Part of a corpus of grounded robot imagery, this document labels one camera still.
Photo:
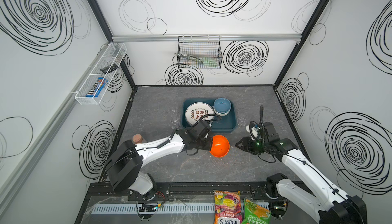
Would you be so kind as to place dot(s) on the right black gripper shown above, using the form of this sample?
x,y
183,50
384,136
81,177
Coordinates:
x,y
247,144

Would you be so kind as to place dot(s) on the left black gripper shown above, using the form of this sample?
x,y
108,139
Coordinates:
x,y
205,143

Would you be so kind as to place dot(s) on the orange bowl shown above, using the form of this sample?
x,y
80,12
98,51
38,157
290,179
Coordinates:
x,y
220,146

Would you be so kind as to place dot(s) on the white plate red characters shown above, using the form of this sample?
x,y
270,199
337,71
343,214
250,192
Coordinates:
x,y
195,111

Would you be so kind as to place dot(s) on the blue bowl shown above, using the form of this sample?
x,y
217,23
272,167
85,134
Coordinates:
x,y
222,105

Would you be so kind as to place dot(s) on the cream bowl teal outside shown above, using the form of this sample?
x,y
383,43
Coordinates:
x,y
222,114

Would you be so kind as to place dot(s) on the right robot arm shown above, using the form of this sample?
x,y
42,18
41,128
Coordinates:
x,y
324,201

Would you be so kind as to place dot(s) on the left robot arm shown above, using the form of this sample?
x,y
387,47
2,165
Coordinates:
x,y
124,165

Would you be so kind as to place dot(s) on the teal plastic bin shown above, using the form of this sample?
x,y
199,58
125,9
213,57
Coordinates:
x,y
226,125

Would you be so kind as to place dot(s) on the pink fruit candy bag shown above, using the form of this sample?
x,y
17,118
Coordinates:
x,y
227,207

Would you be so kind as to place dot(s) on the green snack bag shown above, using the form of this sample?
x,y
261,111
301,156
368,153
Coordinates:
x,y
255,214

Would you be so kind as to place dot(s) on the green item in basket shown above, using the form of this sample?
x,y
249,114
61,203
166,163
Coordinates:
x,y
210,62

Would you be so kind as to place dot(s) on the metal tongs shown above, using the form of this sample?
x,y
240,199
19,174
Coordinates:
x,y
190,58

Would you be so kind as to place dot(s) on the blue candy packet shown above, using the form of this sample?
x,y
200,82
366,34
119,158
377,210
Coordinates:
x,y
99,84

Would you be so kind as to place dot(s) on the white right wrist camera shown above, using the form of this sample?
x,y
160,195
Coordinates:
x,y
254,132

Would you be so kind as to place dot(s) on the white slotted cable duct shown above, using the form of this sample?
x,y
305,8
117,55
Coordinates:
x,y
146,208

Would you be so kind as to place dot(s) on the black wire basket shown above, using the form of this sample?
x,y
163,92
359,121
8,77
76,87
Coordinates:
x,y
199,46

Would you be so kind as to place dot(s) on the white wire shelf basket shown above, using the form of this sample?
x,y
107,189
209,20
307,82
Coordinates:
x,y
109,54

